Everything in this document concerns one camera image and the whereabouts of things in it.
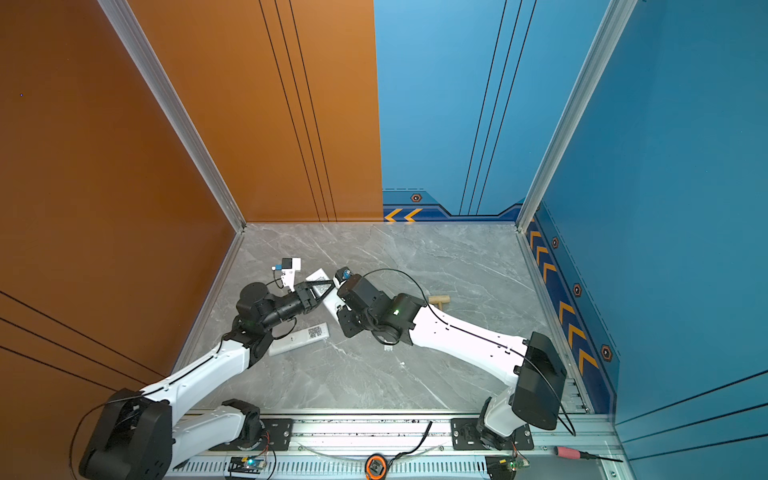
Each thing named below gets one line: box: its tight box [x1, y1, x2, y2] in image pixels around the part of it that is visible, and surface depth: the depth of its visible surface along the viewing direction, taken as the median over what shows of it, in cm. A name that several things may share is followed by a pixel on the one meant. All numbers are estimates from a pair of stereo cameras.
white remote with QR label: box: [268, 322, 331, 357], surface depth 91 cm
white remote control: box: [306, 268, 347, 322], surface depth 75 cm
